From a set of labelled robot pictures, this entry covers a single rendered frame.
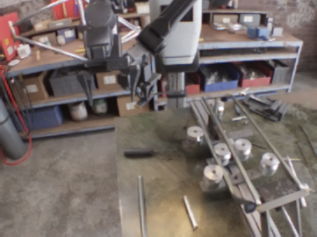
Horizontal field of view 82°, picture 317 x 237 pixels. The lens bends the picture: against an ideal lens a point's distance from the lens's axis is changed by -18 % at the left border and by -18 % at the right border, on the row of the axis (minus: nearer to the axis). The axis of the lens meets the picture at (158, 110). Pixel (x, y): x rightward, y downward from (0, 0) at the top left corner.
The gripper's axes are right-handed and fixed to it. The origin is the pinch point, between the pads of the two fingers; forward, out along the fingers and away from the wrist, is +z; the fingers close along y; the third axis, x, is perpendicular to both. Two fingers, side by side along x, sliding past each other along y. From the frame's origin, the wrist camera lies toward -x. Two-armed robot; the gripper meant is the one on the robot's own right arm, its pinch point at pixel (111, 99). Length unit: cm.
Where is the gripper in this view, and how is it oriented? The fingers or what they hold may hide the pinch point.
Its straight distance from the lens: 51.0
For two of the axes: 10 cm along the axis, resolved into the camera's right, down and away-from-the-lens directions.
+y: 10.0, -0.8, 0.3
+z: 0.7, 9.9, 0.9
